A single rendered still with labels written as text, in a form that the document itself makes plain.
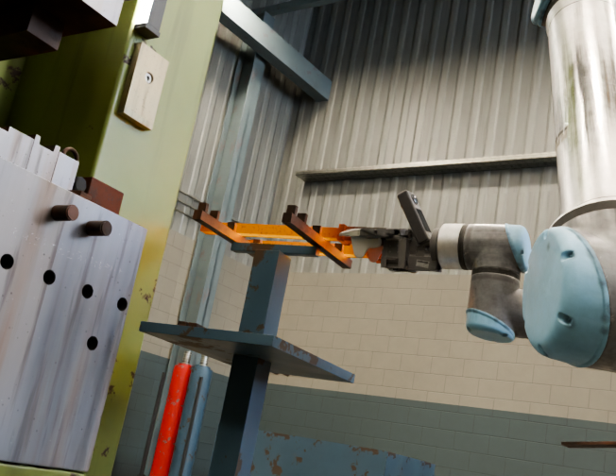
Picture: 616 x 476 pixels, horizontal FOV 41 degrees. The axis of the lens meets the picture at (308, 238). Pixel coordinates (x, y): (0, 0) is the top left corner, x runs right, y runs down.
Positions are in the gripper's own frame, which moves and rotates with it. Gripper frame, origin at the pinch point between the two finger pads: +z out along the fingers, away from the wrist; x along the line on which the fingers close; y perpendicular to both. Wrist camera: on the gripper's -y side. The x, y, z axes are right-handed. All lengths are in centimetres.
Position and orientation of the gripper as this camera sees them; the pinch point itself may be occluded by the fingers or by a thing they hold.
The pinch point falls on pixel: (351, 234)
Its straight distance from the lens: 171.0
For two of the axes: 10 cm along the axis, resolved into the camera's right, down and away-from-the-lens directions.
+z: -8.8, -0.2, 4.8
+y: -0.9, 9.9, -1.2
